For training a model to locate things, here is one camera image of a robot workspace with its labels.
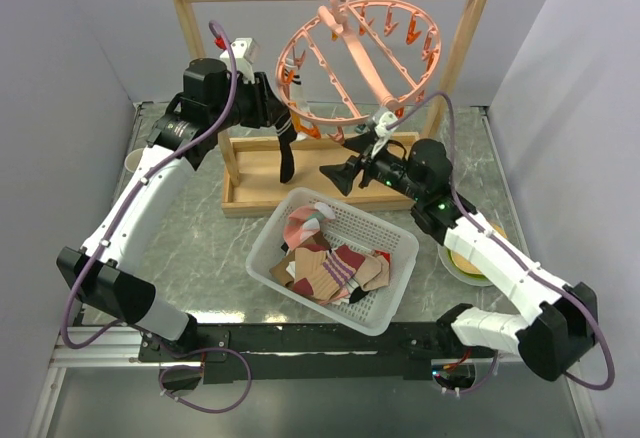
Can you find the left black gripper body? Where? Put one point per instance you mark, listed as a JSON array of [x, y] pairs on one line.
[[251, 99]]

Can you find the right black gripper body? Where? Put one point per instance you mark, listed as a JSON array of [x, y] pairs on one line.
[[388, 169]]

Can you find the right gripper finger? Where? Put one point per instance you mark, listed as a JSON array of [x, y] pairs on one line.
[[362, 144], [341, 175]]

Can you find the pink round clip hanger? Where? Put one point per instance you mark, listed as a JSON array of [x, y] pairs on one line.
[[348, 22]]

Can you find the white plastic basket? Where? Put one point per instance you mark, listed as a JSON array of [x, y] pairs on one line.
[[359, 230]]

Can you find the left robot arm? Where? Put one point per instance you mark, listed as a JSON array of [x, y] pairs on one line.
[[218, 93]]

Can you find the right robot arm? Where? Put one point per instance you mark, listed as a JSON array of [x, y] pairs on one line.
[[500, 263]]

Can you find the pile of socks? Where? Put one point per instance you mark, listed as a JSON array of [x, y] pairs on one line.
[[320, 272]]

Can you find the yellow bowl on plate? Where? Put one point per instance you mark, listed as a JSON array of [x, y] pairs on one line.
[[461, 269]]

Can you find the light blue mug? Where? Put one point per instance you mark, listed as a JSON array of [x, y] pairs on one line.
[[133, 159]]

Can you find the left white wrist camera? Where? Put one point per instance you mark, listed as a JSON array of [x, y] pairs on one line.
[[245, 51]]

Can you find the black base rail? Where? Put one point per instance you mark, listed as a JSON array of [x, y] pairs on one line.
[[227, 353]]

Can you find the aluminium frame rail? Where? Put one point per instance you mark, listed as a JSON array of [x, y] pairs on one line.
[[548, 345]]

